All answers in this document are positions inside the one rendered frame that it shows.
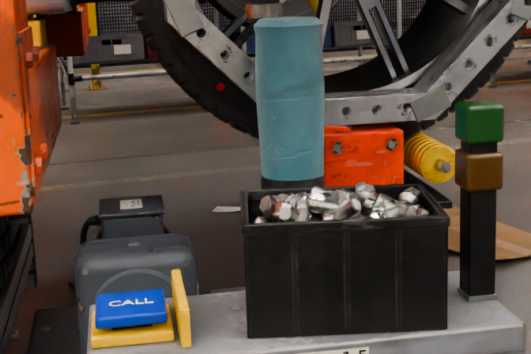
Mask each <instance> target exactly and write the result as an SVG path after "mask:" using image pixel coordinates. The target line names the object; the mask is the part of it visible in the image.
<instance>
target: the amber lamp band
mask: <svg viewBox="0 0 531 354"><path fill-rule="evenodd" d="M454 181H455V183H456V184H457V185H458V186H460V187H461V188H463V189H464V190H467V191H468V192H476V191H486V190H500V189H502V187H503V154H502V153H500V152H498V151H497V152H496V153H476V154H470V153H467V152H466V151H464V150H462V149H457V150H456V151H455V160H454Z"/></svg>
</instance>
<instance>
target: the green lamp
mask: <svg viewBox="0 0 531 354"><path fill-rule="evenodd" d="M503 134H504V107H503V105H502V104H498V103H496V102H493V101H490V100H474V101H462V102H457V103H456V105H455V137H456V138H457V139H459V140H461V141H463V142H465V143H467V144H470V145H474V144H486V143H497V142H501V141H503Z"/></svg>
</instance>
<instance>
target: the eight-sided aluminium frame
mask: <svg viewBox="0 0 531 354"><path fill-rule="evenodd" d="M162 1H163V3H164V19H165V20H166V22H167V23H169V24H170V25H171V26H172V27H173V28H174V29H175V30H176V31H177V33H178V34H179V35H180V36H181V37H184V38H185V39H186V40H188V41H189V42H190V43H191V44H192V45H193V46H194V47H195V48H197V49H198V50H199V51H200V52H201V53H202V54H203V55H204V56H205V57H206V58H207V59H208V60H209V61H210V62H211V63H212V64H214V65H215V66H216V67H217V68H218V69H219V70H220V71H222V72H223V73H224V74H225V75H226V76H227V77H228V78H229V79H231V80H232V81H233V82H234V83H235V84H236V85H237V86H238V87H240V88H241V89H242V90H243V91H244V92H245V93H246V94H247V95H248V96H249V97H250V98H251V99H252V100H253V101H254V102H255V103H256V84H255V62H254V61H253V60H252V59H251V58H249V57H248V56H247V55H246V54H245V53H244V52H243V51H242V50H241V49H239V48H238V47H237V46H236V45H235V44H234V43H233V42H232V41H231V40H230V39H229V38H228V37H227V36H226V35H225V34H224V33H223V32H222V31H221V30H219V29H218V28H217V27H216V26H215V25H214V24H213V23H212V22H211V21H209V20H208V19H207V18H206V17H205V16H204V15H203V14H202V13H201V12H200V11H198V10H197V9H196V3H195V0H162ZM530 18H531V6H525V5H524V0H492V1H491V2H490V3H489V4H488V6H487V7H486V8H485V9H484V10H483V11H482V12H481V13H480V15H479V16H478V17H477V18H476V19H475V20H474V21H473V22H472V24H471V25H470V26H469V27H468V28H467V29H466V30H465V31H464V32H463V33H462V34H461V35H460V36H459V37H458V38H457V39H456V41H455V42H454V43H453V44H452V45H451V46H450V47H449V48H448V50H447V51H446V52H445V53H444V54H443V55H442V56H441V57H440V58H439V60H438V61H437V62H436V63H435V64H434V65H433V66H432V67H431V68H430V69H429V71H428V72H426V74H425V75H424V76H423V77H422V78H421V79H420V80H419V81H418V82H417V83H416V85H415V86H414V87H413V88H397V89H383V90H370V91H356V92H330V93H325V124H324V125H325V126H346V125H359V124H371V123H383V122H407V121H416V122H420V121H422V120H432V119H437V118H438V117H439V116H440V115H441V114H442V113H443V112H444V111H445V110H446V109H447V108H448V107H450V106H451V103H452V102H453V101H454V99H455V98H456V97H457V96H458V95H459V94H460V93H461V92H462V91H463V89H464V88H465V87H466V86H467V85H468V84H469V83H470V82H471V80H472V79H473V78H474V77H475V76H476V75H477V74H478V73H479V72H480V71H481V70H482V69H483V68H484V67H485V66H486V65H487V64H488V62H489V61H490V60H491V59H492V58H493V57H494V56H495V55H496V53H497V52H498V51H499V50H500V49H501V48H502V47H503V46H504V45H505V43H506V42H507V41H508V40H509V39H510V38H511V37H512V36H513V34H515V33H516V31H517V30H519V29H520V27H521V26H522V25H523V24H524V23H525V22H526V21H529V20H530ZM201 28H202V33H201V35H199V36H197V30H199V29H201ZM222 51H225V54H224V55H223V56H220V53H221V52H222ZM246 72H247V75H246V76H245V77H244V75H245V73H246Z"/></svg>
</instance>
